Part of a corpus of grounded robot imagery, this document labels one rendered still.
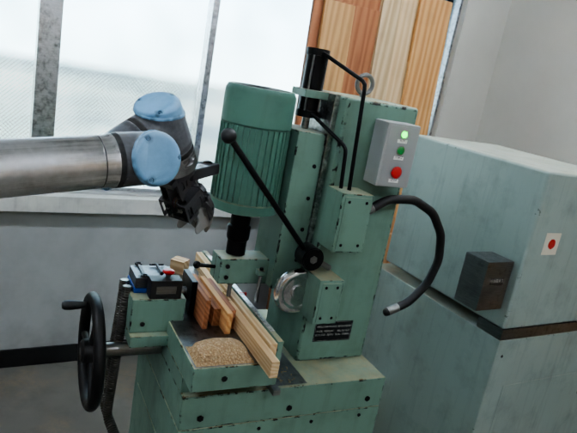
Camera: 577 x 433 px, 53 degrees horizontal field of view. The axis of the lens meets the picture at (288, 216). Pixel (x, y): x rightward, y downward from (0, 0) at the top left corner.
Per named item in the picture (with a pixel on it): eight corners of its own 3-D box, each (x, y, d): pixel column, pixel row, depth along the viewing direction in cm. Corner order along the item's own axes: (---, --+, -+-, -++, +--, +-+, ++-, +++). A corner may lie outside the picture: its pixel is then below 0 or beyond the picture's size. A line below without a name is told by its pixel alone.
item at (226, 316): (197, 294, 163) (200, 276, 162) (202, 294, 164) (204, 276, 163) (224, 334, 143) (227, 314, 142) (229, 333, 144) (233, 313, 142)
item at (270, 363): (197, 279, 174) (199, 267, 173) (203, 279, 175) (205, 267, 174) (269, 378, 127) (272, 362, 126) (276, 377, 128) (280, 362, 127)
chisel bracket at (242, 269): (208, 278, 154) (212, 249, 151) (256, 278, 160) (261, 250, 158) (216, 290, 147) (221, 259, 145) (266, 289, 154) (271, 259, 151)
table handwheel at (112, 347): (89, 409, 124) (72, 416, 148) (179, 399, 133) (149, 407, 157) (88, 278, 133) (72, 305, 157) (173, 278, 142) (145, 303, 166)
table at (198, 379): (105, 283, 174) (106, 265, 172) (201, 283, 188) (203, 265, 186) (147, 398, 122) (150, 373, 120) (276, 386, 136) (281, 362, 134)
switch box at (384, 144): (361, 179, 147) (375, 118, 143) (393, 182, 152) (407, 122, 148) (375, 186, 142) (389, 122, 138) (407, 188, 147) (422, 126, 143)
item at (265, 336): (193, 265, 184) (196, 251, 183) (199, 265, 185) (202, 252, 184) (266, 363, 133) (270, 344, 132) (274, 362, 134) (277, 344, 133)
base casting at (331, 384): (139, 338, 171) (142, 311, 169) (307, 330, 197) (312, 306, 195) (178, 432, 133) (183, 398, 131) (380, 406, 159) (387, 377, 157)
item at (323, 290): (295, 308, 151) (304, 266, 148) (318, 307, 154) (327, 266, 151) (312, 326, 143) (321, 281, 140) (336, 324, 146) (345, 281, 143)
